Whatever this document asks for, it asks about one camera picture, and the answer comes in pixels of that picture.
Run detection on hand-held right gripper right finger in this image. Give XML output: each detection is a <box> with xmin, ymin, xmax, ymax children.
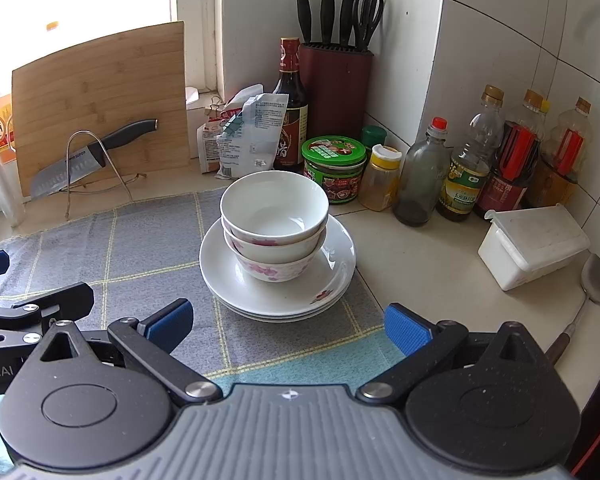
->
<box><xmin>355</xmin><ymin>303</ymin><xmax>538</xmax><ymax>406</ymax></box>

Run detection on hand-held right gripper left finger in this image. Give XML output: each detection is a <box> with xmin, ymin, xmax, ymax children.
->
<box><xmin>40</xmin><ymin>298</ymin><xmax>226</xmax><ymax>407</ymax></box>

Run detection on white bowl pink floral print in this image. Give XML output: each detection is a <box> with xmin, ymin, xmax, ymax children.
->
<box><xmin>221</xmin><ymin>215</ymin><xmax>328</xmax><ymax>264</ymax></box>
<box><xmin>230</xmin><ymin>240</ymin><xmax>326</xmax><ymax>284</ymax></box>
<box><xmin>219</xmin><ymin>170</ymin><xmax>330</xmax><ymax>244</ymax></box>

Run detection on roll of plastic wrap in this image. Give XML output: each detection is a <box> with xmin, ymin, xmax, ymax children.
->
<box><xmin>0</xmin><ymin>125</ymin><xmax>27</xmax><ymax>229</ymax></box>

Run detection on grey blue checked cloth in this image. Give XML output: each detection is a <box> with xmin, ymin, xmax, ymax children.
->
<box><xmin>0</xmin><ymin>190</ymin><xmax>407</xmax><ymax>397</ymax></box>

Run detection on glass bottle red cap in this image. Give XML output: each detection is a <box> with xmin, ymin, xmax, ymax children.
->
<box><xmin>393</xmin><ymin>117</ymin><xmax>451</xmax><ymax>228</ymax></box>

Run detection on yellow lidded spice jar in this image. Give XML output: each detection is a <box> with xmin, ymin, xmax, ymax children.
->
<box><xmin>358</xmin><ymin>143</ymin><xmax>402</xmax><ymax>212</ymax></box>

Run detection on white plastic seasoning box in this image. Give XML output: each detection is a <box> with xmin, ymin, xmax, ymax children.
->
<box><xmin>477</xmin><ymin>203</ymin><xmax>592</xmax><ymax>292</ymax></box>

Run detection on oil bottle yellow green label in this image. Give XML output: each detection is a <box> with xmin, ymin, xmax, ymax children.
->
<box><xmin>435</xmin><ymin>84</ymin><xmax>505</xmax><ymax>222</ymax></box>

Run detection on green lidded sauce jar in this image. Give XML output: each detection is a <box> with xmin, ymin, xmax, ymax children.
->
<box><xmin>300</xmin><ymin>134</ymin><xmax>369</xmax><ymax>205</ymax></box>

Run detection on orange white packet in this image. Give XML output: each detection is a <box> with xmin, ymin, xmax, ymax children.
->
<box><xmin>196</xmin><ymin>109</ymin><xmax>232</xmax><ymax>174</ymax></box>

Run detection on red label bottle gold cap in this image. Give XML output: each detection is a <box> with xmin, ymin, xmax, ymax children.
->
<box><xmin>524</xmin><ymin>97</ymin><xmax>594</xmax><ymax>209</ymax></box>
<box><xmin>474</xmin><ymin>88</ymin><xmax>546</xmax><ymax>219</ymax></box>

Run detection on small green capped jar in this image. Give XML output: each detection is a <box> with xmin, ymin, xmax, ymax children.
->
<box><xmin>362</xmin><ymin>125</ymin><xmax>387</xmax><ymax>154</ymax></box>

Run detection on white plastic bag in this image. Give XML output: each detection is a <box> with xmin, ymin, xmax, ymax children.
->
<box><xmin>214</xmin><ymin>93</ymin><xmax>289</xmax><ymax>180</ymax></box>

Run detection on bamboo cutting board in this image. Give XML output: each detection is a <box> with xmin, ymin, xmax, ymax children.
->
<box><xmin>10</xmin><ymin>20</ymin><xmax>191</xmax><ymax>199</ymax></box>

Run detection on dark soy sauce bottle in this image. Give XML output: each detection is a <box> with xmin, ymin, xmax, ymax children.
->
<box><xmin>272</xmin><ymin>37</ymin><xmax>309</xmax><ymax>174</ymax></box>

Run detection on dark red knife block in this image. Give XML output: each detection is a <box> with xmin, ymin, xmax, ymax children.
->
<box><xmin>298</xmin><ymin>42</ymin><xmax>375</xmax><ymax>144</ymax></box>

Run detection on black kitchen scissors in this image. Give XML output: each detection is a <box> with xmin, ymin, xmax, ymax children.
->
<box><xmin>353</xmin><ymin>0</ymin><xmax>385</xmax><ymax>52</ymax></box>

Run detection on black handled kitchen knife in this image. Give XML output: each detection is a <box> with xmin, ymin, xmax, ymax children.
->
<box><xmin>29</xmin><ymin>118</ymin><xmax>160</xmax><ymax>199</ymax></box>

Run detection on metal wire rack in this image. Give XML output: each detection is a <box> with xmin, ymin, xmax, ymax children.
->
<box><xmin>63</xmin><ymin>129</ymin><xmax>147</xmax><ymax>220</ymax></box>

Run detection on black knife handle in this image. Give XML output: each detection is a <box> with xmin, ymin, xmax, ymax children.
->
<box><xmin>338</xmin><ymin>0</ymin><xmax>357</xmax><ymax>49</ymax></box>
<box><xmin>319</xmin><ymin>0</ymin><xmax>336</xmax><ymax>44</ymax></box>
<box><xmin>295</xmin><ymin>0</ymin><xmax>314</xmax><ymax>44</ymax></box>

